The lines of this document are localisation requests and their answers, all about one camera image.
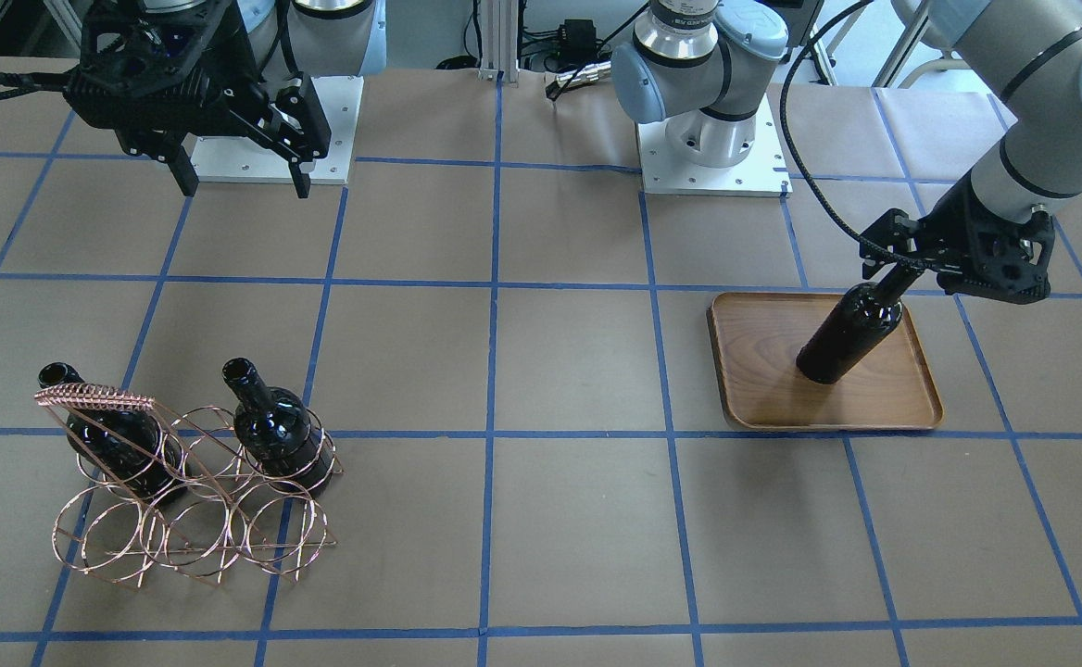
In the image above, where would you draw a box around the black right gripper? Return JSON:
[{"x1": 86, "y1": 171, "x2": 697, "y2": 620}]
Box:
[{"x1": 63, "y1": 1, "x2": 330, "y2": 201}]

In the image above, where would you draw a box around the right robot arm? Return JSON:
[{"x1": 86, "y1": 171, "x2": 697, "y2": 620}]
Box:
[{"x1": 62, "y1": 1, "x2": 789, "y2": 198}]

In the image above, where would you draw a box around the dark wine bottle front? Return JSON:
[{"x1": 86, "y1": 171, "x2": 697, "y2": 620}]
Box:
[{"x1": 220, "y1": 358, "x2": 331, "y2": 498}]

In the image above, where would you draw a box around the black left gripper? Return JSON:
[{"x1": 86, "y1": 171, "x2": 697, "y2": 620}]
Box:
[{"x1": 860, "y1": 176, "x2": 1056, "y2": 305}]

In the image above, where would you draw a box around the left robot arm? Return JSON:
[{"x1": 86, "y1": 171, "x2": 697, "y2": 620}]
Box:
[{"x1": 866, "y1": 1, "x2": 1082, "y2": 305}]

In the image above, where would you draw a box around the dark wine bottle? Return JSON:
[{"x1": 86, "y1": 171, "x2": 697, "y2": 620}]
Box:
[
  {"x1": 64, "y1": 409, "x2": 186, "y2": 508},
  {"x1": 220, "y1": 358, "x2": 331, "y2": 498},
  {"x1": 796, "y1": 279, "x2": 908, "y2": 384}
]

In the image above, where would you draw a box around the copper wire bottle basket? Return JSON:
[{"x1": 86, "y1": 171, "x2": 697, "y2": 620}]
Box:
[{"x1": 34, "y1": 383, "x2": 338, "y2": 588}]

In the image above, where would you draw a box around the wooden tray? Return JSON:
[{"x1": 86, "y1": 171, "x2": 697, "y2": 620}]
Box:
[{"x1": 705, "y1": 292, "x2": 944, "y2": 432}]

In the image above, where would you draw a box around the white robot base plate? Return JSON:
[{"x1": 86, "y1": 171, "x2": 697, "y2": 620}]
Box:
[{"x1": 635, "y1": 99, "x2": 792, "y2": 197}]

